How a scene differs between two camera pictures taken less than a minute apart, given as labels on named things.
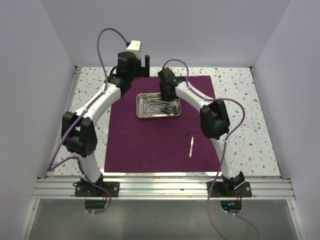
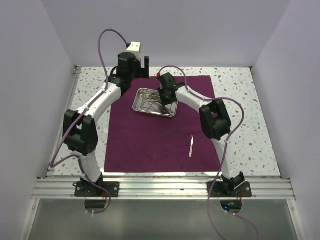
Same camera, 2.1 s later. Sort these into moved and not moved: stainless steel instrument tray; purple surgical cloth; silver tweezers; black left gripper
Moved: stainless steel instrument tray
Not moved: black left gripper; purple surgical cloth; silver tweezers
